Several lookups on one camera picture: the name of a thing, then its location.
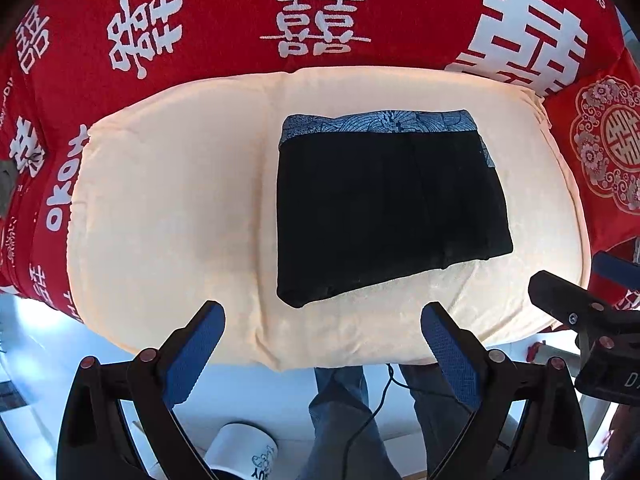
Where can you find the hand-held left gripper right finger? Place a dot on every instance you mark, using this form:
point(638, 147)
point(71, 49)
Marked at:
point(450, 355)

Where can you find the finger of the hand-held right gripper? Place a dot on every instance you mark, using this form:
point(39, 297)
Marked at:
point(615, 270)
point(555, 297)

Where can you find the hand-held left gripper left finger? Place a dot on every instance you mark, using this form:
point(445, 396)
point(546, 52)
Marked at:
point(195, 355)

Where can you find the black pants with grey waistband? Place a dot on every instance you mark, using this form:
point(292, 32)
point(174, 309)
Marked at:
point(390, 210)

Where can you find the person's right leg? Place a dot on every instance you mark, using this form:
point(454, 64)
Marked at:
point(440, 425)

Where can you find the red floral cushion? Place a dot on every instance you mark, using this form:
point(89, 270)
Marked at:
point(575, 210)

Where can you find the white printed cup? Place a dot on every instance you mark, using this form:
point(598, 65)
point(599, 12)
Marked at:
point(245, 447)

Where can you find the cream blanket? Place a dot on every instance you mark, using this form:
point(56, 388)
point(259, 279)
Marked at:
point(165, 210)

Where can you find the grey cloth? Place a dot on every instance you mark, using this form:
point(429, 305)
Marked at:
point(5, 190)

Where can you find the red printed blanket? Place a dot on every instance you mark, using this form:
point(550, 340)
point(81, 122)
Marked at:
point(210, 20)

